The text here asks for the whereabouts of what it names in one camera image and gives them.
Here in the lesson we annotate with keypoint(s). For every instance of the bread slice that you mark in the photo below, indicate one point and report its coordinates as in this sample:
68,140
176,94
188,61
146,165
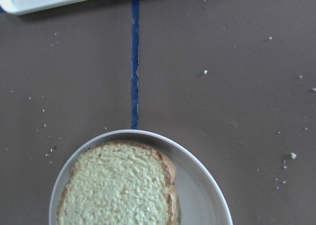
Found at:
118,183
174,208

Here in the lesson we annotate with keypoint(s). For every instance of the white round plate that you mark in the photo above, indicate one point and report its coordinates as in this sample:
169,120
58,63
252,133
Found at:
201,200

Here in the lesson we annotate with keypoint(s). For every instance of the bread slice under egg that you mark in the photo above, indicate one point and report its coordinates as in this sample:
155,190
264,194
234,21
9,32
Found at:
174,208

